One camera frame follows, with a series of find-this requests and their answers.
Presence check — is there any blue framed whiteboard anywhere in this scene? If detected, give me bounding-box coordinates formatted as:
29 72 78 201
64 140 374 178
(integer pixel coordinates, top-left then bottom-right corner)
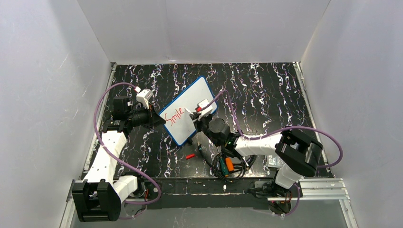
159 76 215 146

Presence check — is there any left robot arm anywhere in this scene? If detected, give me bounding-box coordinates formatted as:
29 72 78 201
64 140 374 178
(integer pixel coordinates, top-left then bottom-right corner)
72 95 165 222

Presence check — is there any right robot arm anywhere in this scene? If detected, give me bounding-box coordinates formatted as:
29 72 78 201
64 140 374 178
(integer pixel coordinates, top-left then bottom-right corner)
190 113 323 190

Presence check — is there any whiteboard metal stand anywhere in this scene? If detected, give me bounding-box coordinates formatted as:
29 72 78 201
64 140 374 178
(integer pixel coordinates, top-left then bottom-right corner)
185 136 193 145

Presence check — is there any clear plastic screw box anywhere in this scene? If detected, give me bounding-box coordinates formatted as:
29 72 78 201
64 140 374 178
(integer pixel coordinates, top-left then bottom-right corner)
266 155 285 168

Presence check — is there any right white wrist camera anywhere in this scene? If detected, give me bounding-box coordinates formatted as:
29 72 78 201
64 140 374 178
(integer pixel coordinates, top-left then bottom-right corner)
196 99 213 121

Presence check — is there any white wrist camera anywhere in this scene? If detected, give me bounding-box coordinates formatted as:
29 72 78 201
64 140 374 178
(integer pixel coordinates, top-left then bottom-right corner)
196 99 213 121
136 89 154 109

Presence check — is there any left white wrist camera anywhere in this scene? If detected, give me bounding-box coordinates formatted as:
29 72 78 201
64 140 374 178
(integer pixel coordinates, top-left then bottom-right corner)
136 89 154 109

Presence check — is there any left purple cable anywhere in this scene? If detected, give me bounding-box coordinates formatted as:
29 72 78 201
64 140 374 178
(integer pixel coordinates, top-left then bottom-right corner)
94 82 162 220

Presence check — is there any black coiled cable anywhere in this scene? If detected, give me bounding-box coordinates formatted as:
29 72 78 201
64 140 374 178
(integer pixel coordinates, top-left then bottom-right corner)
197 141 259 182

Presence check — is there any green handled screwdriver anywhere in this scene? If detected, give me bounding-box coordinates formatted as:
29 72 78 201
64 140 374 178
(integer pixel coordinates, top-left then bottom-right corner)
219 156 230 177

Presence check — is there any orange handled screwdriver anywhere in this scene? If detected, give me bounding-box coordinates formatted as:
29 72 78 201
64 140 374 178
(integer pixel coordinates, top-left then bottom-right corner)
225 157 234 172

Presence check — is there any aluminium frame rail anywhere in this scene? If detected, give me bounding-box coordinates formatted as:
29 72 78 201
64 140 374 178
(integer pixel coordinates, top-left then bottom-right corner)
60 178 357 228

